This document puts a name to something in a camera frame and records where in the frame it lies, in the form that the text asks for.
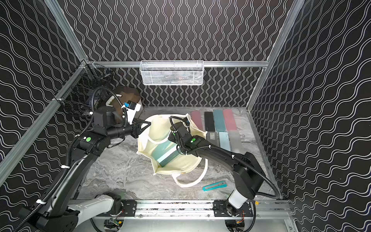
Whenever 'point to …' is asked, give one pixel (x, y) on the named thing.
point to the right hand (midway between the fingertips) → (170, 132)
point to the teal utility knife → (215, 185)
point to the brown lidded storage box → (122, 94)
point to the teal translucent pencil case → (219, 121)
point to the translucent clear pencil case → (235, 142)
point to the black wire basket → (76, 94)
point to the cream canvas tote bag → (156, 134)
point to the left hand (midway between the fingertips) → (148, 120)
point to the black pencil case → (209, 122)
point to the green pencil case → (164, 152)
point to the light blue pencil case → (224, 140)
